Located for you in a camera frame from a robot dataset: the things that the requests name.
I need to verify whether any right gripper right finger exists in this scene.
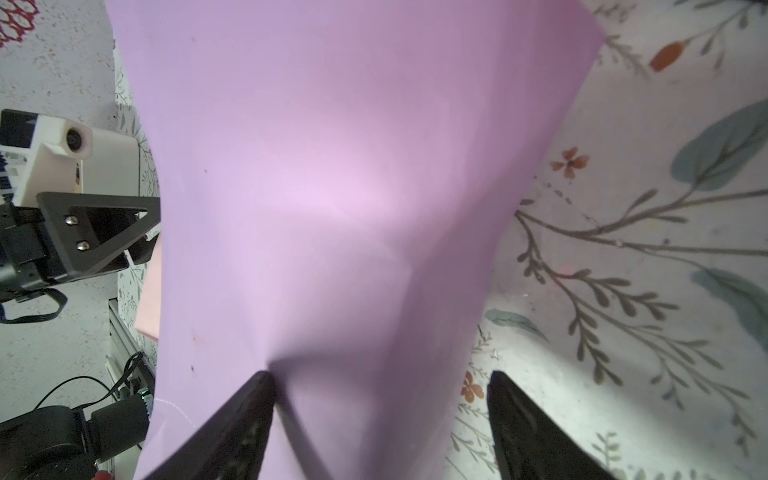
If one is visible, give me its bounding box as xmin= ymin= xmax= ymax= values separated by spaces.
xmin=487 ymin=370 xmax=613 ymax=480

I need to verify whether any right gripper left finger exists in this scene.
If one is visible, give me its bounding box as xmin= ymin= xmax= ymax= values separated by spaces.
xmin=148 ymin=371 xmax=277 ymax=480

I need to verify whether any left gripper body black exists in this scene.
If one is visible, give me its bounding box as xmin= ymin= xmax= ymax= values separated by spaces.
xmin=1 ymin=203 xmax=66 ymax=300

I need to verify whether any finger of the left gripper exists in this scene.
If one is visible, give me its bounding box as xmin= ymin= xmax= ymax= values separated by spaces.
xmin=37 ymin=192 xmax=161 ymax=283

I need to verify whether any pink wrapping paper sheet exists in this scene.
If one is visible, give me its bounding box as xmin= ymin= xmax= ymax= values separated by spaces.
xmin=106 ymin=1 xmax=603 ymax=479

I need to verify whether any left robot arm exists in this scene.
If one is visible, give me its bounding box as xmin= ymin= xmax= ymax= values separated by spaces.
xmin=1 ymin=192 xmax=161 ymax=479

